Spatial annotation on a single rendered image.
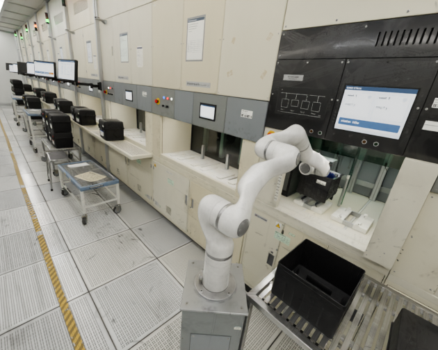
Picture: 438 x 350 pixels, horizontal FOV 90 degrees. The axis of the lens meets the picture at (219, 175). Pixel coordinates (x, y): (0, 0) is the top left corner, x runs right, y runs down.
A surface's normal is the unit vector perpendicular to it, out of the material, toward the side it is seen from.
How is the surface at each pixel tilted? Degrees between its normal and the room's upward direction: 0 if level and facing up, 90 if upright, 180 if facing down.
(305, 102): 90
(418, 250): 90
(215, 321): 90
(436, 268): 90
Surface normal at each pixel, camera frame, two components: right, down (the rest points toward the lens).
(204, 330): 0.00, 0.36
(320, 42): -0.71, 0.18
